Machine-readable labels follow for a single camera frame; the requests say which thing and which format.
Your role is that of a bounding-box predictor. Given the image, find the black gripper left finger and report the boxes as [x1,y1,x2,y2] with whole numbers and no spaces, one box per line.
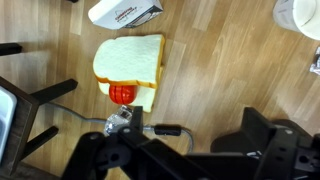
[61,106,214,180]

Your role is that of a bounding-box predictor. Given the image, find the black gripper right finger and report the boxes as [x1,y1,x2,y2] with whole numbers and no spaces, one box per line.
[210,107,320,180]

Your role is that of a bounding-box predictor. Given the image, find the grey lamp cable with switch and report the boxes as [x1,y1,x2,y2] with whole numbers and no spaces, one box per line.
[46,101,195,155]

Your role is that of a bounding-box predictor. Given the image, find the small glass jar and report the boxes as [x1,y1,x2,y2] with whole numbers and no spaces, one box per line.
[104,105,133,135]

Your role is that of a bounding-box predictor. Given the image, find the red toy tomato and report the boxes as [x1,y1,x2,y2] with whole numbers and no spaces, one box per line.
[109,85,137,105]

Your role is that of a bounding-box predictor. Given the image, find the white toy bread slice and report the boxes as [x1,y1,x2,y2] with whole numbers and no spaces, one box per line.
[93,34,165,89]

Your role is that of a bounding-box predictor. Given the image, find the small dark wooden stool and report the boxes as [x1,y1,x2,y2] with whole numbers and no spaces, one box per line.
[0,42,79,177]

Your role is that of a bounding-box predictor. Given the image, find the white kitchen scale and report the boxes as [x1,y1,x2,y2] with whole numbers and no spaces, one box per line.
[0,86,17,162]

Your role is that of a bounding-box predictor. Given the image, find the white paper cup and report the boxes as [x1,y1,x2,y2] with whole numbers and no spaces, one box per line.
[273,0,320,41]

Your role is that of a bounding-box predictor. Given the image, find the white small carton box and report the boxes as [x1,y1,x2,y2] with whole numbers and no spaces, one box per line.
[88,0,163,30]

